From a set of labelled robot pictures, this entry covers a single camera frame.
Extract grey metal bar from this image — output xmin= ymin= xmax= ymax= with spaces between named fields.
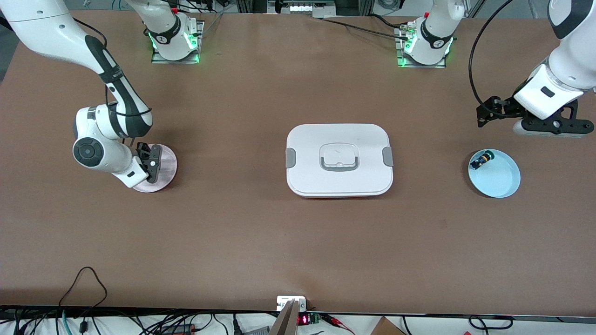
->
xmin=269 ymin=300 xmax=299 ymax=335

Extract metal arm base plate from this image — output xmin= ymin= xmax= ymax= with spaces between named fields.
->
xmin=395 ymin=24 xmax=448 ymax=69
xmin=151 ymin=20 xmax=204 ymax=65

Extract pink round plate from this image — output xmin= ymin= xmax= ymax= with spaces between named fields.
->
xmin=132 ymin=144 xmax=178 ymax=193

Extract black power adapter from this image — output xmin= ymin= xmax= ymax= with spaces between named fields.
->
xmin=161 ymin=323 xmax=197 ymax=335

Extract black cable on table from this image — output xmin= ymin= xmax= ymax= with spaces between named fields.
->
xmin=320 ymin=14 xmax=415 ymax=40

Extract brown cardboard piece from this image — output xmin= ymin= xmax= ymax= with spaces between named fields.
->
xmin=370 ymin=316 xmax=406 ymax=335

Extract black coiled cable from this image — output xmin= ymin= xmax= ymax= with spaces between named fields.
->
xmin=467 ymin=315 xmax=514 ymax=332

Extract white lunch box grey latches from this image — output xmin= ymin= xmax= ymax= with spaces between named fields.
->
xmin=285 ymin=123 xmax=394 ymax=199

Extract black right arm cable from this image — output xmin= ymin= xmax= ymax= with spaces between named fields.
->
xmin=70 ymin=18 xmax=153 ymax=140

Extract red probe leads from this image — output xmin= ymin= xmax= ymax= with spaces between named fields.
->
xmin=325 ymin=315 xmax=357 ymax=334

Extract white socket box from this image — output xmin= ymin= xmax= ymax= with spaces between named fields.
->
xmin=277 ymin=296 xmax=307 ymax=312

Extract light blue round plate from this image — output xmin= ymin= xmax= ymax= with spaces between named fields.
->
xmin=468 ymin=149 xmax=521 ymax=199

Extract black looped cable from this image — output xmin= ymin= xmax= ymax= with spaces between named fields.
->
xmin=59 ymin=266 xmax=109 ymax=310

